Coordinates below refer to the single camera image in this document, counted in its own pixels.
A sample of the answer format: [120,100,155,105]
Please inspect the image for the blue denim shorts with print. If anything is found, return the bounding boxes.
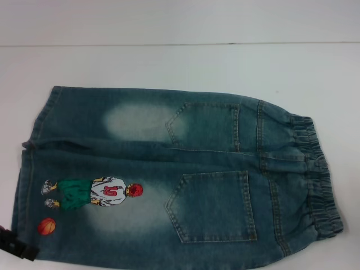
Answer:
[10,85,345,270]

